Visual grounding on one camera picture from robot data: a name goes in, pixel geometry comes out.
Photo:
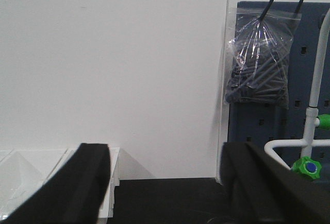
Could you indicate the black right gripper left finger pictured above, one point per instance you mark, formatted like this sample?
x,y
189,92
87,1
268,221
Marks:
x,y
73,194

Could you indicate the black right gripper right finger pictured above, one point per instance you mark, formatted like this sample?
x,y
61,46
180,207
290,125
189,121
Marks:
x,y
260,190

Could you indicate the right white storage bin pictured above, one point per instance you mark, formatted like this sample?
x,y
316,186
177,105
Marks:
x,y
106,209

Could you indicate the white storage bin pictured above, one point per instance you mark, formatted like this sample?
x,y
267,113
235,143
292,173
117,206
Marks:
x,y
33,168
106,209
7,182

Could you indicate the white lab faucet green knobs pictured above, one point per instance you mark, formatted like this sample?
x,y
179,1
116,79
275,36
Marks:
x,y
305,166

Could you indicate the middle white storage bin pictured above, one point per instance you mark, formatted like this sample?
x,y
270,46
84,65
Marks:
x,y
33,168

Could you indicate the left white storage bin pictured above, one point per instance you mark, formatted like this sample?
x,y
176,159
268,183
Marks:
x,y
7,182

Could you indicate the plastic bag of black pegs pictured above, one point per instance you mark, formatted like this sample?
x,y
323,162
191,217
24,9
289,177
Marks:
x,y
260,52

